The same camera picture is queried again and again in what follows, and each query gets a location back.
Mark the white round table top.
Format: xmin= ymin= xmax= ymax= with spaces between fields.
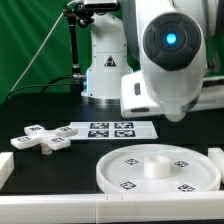
xmin=96 ymin=144 xmax=221 ymax=194

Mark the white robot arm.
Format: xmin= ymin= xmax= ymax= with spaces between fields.
xmin=82 ymin=0 xmax=224 ymax=122

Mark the white marker plate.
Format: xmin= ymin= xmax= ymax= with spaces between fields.
xmin=70 ymin=121 xmax=158 ymax=140

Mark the white cross-shaped table base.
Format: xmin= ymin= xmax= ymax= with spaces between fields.
xmin=10 ymin=125 xmax=78 ymax=155

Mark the white right fence block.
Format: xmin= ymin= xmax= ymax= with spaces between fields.
xmin=208 ymin=148 xmax=224 ymax=184

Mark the white fence block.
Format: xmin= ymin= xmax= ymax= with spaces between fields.
xmin=208 ymin=148 xmax=224 ymax=184
xmin=0 ymin=152 xmax=14 ymax=190

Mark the white left fence block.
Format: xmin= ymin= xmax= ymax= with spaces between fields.
xmin=0 ymin=152 xmax=14 ymax=190

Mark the green backdrop curtain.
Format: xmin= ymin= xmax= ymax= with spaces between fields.
xmin=0 ymin=0 xmax=224 ymax=105

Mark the white front fence bar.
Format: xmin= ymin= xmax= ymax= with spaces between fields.
xmin=0 ymin=191 xmax=224 ymax=224

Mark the black cable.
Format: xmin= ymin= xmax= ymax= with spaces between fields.
xmin=7 ymin=75 xmax=84 ymax=99

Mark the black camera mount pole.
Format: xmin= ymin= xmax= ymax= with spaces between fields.
xmin=63 ymin=3 xmax=94 ymax=80

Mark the white cable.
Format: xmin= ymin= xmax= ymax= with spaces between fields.
xmin=10 ymin=0 xmax=78 ymax=92

